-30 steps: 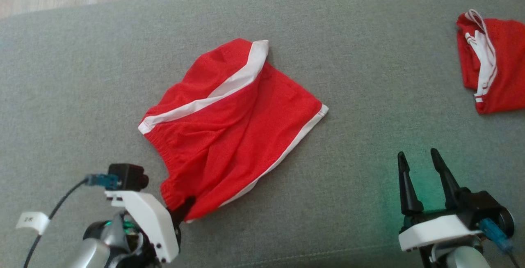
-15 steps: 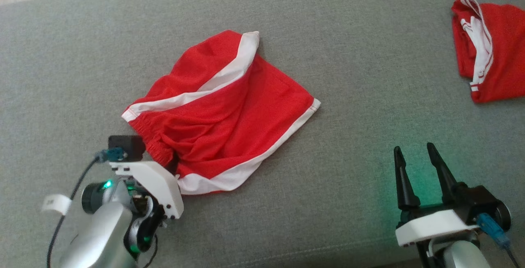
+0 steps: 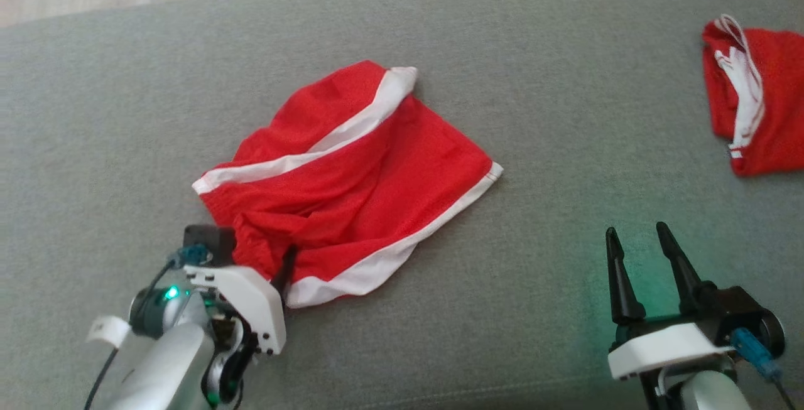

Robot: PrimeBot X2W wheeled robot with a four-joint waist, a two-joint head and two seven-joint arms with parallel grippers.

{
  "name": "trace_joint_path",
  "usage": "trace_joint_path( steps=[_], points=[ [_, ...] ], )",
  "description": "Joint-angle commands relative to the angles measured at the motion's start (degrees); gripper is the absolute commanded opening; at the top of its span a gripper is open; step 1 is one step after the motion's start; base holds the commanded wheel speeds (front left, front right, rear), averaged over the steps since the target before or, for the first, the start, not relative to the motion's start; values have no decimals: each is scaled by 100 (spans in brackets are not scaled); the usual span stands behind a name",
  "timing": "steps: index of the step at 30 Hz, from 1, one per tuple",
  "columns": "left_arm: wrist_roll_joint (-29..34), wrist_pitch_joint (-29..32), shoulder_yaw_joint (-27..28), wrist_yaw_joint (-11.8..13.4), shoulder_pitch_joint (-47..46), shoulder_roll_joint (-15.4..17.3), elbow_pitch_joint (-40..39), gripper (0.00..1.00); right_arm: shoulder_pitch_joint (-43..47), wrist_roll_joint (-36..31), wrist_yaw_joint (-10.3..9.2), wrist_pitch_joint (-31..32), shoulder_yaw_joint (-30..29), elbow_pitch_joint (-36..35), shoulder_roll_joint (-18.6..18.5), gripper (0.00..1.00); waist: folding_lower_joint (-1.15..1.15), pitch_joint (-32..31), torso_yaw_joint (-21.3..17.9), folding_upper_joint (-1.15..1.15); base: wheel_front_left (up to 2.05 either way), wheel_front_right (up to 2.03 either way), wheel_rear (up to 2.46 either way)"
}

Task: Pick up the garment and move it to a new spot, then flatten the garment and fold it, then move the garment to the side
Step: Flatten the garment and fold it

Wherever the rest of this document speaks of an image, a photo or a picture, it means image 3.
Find red jersey with white sleeves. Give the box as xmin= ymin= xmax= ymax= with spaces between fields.
xmin=701 ymin=14 xmax=804 ymax=178

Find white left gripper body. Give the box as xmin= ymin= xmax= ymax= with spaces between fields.
xmin=185 ymin=264 xmax=287 ymax=399

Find red shorts with white stripes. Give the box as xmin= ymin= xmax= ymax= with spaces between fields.
xmin=192 ymin=60 xmax=505 ymax=310

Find grey fabric sofa seat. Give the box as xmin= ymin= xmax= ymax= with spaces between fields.
xmin=0 ymin=0 xmax=804 ymax=410

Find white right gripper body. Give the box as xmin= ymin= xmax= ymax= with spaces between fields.
xmin=607 ymin=318 xmax=733 ymax=381

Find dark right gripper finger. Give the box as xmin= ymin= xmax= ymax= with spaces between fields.
xmin=655 ymin=222 xmax=717 ymax=314
xmin=604 ymin=227 xmax=646 ymax=326

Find white cable tag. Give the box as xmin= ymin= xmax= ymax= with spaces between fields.
xmin=86 ymin=315 xmax=132 ymax=346

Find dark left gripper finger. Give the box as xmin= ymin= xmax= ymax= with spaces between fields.
xmin=271 ymin=245 xmax=299 ymax=293

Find thin black cable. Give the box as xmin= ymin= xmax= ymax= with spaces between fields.
xmin=84 ymin=258 xmax=183 ymax=410

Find blue cable plug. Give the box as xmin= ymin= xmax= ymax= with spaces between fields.
xmin=730 ymin=327 xmax=784 ymax=382
xmin=167 ymin=244 xmax=212 ymax=270

